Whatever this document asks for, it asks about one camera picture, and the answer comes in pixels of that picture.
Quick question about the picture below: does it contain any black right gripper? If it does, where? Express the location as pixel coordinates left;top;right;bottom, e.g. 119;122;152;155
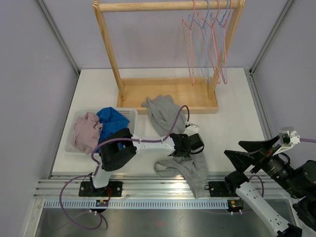
225;134;306;197

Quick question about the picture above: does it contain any grey tank top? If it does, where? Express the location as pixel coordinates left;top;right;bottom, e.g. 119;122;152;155
142;95;208;198

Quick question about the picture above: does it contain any blue tank top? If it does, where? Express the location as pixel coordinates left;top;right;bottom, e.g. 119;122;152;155
96;107;130;144

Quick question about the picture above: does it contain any mauve tank top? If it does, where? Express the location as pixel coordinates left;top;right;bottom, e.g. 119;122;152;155
71;112;103;154

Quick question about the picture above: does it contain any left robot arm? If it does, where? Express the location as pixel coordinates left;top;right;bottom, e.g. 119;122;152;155
89;128;204;197

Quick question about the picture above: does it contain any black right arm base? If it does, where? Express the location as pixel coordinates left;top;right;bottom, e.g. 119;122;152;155
208;171;249;198

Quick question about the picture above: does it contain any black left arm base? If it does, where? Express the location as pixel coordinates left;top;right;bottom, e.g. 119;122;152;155
79;181;122;198

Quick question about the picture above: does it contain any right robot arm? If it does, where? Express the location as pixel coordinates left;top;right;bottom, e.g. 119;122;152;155
224;136;316;237

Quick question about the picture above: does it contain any wooden clothes rack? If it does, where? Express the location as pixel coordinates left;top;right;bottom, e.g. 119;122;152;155
92;0;245;115

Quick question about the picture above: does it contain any translucent white plastic basket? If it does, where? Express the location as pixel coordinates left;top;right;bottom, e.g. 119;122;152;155
65;107;138;155

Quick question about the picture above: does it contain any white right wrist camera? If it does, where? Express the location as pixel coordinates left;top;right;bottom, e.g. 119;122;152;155
274;126;300;155

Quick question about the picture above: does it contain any white slotted cable duct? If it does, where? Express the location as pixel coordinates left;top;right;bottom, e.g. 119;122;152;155
44;199;228;209

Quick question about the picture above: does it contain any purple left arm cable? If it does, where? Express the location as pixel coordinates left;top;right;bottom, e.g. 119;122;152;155
90;105;191;171

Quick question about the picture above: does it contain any aluminium mounting rail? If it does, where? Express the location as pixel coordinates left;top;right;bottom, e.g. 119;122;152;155
34;173;282;199

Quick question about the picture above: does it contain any aluminium frame post right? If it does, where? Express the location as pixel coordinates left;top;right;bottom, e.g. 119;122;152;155
249;0;296;76

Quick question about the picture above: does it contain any aluminium frame post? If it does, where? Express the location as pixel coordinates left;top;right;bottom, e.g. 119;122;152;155
35;0;80;77
249;0;296;76

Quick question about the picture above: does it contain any aluminium frame post left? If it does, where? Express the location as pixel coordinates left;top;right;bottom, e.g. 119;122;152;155
35;0;80;77

